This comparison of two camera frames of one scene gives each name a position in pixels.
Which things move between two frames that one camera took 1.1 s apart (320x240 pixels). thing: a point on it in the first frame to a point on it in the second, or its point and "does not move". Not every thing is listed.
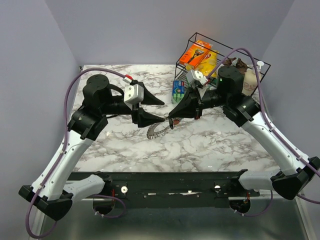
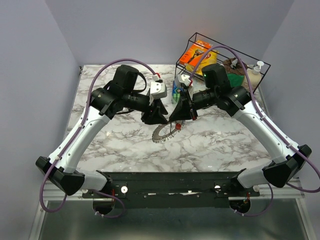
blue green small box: [178, 90] does not move
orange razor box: [194, 55] does not move
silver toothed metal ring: [151, 134] to [156, 138]
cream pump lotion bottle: [250, 81] does not move
